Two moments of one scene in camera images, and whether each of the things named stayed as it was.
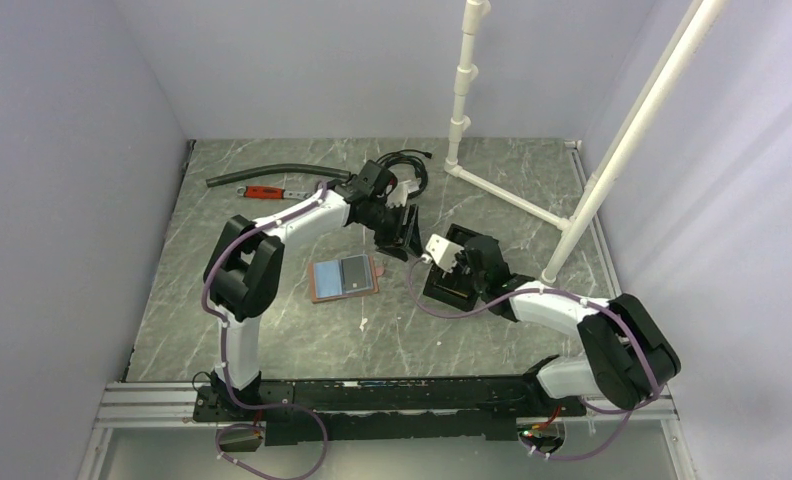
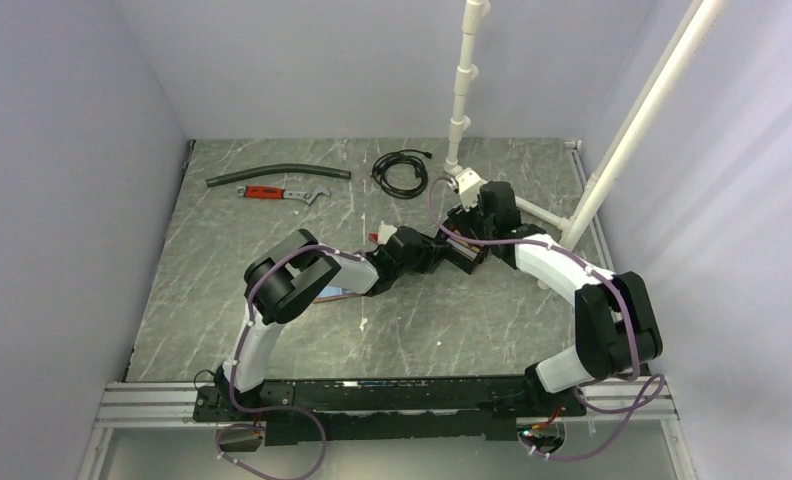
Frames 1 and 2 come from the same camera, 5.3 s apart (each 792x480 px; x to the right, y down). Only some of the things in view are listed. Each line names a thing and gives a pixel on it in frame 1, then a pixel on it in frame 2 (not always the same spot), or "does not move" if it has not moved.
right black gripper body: (480, 281) → (484, 224)
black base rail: (380, 410) does not move
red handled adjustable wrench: (264, 192) does not move
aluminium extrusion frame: (159, 406) does not move
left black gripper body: (387, 223) → (422, 262)
